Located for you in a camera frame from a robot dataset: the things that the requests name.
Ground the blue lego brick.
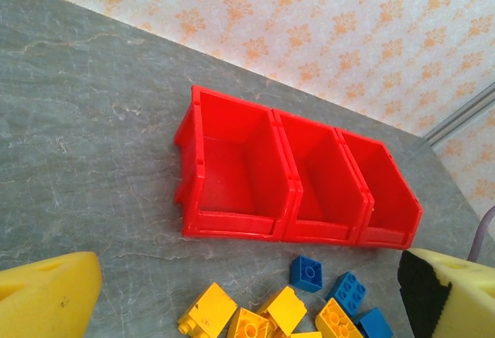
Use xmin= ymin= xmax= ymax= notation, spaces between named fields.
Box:
xmin=324 ymin=271 xmax=367 ymax=314
xmin=289 ymin=254 xmax=323 ymax=295
xmin=352 ymin=306 xmax=394 ymax=338

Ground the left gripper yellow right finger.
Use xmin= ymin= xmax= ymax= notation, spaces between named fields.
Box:
xmin=397 ymin=248 xmax=495 ymax=338

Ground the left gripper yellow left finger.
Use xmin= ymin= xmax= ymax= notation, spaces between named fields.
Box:
xmin=0 ymin=251 xmax=103 ymax=338

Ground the aluminium frame post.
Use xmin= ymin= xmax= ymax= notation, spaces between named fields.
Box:
xmin=423 ymin=80 xmax=495 ymax=148

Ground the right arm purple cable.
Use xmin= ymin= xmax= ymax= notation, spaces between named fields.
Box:
xmin=466 ymin=204 xmax=495 ymax=266

